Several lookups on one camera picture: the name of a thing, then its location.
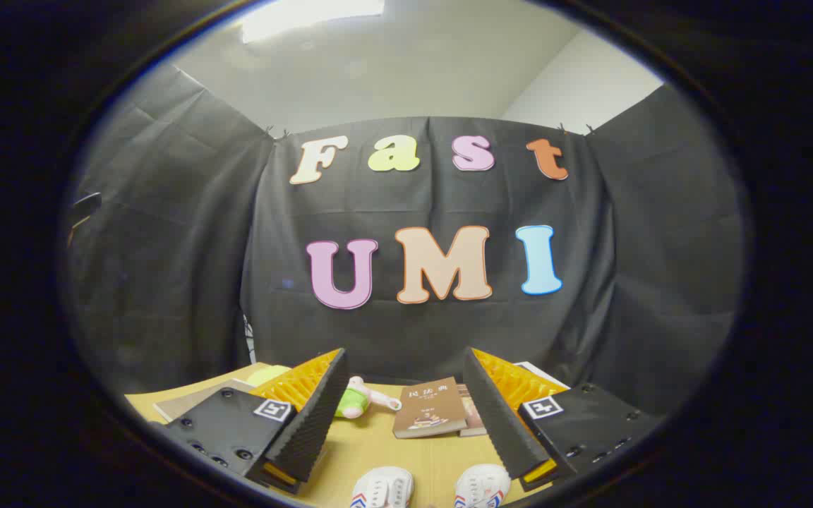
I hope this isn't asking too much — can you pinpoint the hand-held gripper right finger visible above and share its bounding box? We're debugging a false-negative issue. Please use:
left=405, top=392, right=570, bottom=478
left=463, top=347, right=665, bottom=492

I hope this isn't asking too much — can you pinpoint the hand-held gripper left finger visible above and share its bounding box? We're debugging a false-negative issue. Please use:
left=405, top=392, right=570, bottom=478
left=149, top=348, right=349, bottom=495

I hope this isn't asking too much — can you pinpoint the white canvas shoe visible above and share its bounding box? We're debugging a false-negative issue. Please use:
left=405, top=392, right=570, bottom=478
left=350, top=466, right=414, bottom=508
left=454, top=464, right=512, bottom=508

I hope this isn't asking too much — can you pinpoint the beige storage box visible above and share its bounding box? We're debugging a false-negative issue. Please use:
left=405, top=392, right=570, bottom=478
left=154, top=379, right=259, bottom=424

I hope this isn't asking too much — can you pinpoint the tan book with pictures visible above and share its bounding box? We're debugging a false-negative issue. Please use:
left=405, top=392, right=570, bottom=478
left=457, top=385, right=489, bottom=437

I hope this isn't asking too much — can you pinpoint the pink and green plush toy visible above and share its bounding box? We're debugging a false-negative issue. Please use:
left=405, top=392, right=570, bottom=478
left=335, top=376, right=402, bottom=420

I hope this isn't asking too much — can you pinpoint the white book with portrait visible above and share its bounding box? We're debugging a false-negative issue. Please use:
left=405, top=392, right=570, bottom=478
left=514, top=361, right=570, bottom=389

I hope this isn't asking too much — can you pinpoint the yellow round plush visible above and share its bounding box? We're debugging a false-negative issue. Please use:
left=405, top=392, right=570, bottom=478
left=246, top=365, right=293, bottom=387

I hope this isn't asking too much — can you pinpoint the brown cover book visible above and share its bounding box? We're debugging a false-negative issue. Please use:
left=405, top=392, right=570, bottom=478
left=392, top=377, right=469, bottom=440

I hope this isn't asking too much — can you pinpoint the black backdrop cloth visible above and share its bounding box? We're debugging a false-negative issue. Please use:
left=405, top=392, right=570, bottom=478
left=61, top=63, right=746, bottom=417

